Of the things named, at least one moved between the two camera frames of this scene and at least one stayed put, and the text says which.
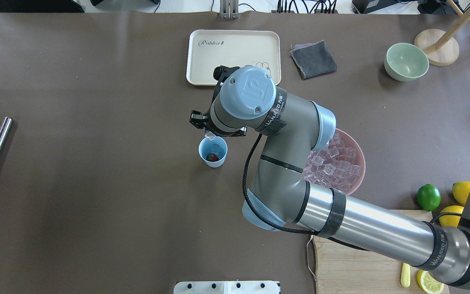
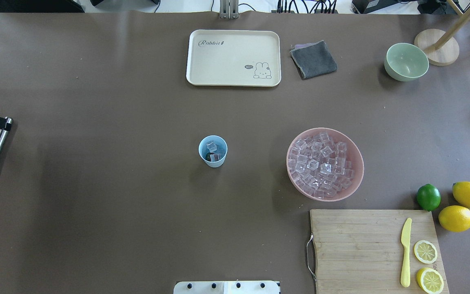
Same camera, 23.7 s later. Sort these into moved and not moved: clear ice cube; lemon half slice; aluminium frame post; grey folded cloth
Moved: clear ice cube
Not moved: lemon half slice; grey folded cloth; aluminium frame post
